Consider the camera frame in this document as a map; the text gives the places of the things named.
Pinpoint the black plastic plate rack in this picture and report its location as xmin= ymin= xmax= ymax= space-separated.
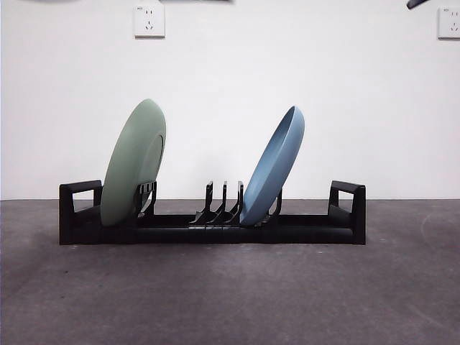
xmin=58 ymin=179 xmax=367 ymax=247

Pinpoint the blue round plate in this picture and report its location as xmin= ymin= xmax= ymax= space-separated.
xmin=238 ymin=104 xmax=306 ymax=228

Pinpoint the white wall socket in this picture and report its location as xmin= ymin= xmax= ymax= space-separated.
xmin=437 ymin=6 xmax=460 ymax=40
xmin=134 ymin=4 xmax=167 ymax=39

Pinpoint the green round plate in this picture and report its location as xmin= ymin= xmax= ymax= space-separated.
xmin=99 ymin=98 xmax=167 ymax=228

